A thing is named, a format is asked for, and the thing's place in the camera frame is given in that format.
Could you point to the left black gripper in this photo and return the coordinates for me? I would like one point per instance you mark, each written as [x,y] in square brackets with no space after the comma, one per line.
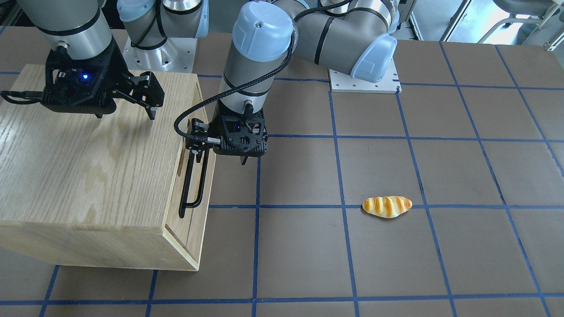
[199,133]

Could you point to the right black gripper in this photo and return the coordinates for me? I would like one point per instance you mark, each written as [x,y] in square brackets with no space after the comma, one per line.
[115,70]

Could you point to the wooden drawer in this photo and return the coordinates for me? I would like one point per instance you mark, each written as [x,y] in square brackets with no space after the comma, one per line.
[185,223]

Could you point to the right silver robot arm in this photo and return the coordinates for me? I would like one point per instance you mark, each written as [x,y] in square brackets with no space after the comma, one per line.
[81,27]

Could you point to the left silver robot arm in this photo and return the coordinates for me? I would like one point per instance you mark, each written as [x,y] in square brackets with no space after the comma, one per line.
[353,37]

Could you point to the light wooden drawer cabinet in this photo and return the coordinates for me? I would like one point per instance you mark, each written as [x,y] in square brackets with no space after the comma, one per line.
[78,190]

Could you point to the toy bread roll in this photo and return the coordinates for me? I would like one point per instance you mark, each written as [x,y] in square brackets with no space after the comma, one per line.
[387,206]

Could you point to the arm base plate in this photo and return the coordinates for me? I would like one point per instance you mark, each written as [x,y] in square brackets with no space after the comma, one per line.
[176,55]
[390,84]

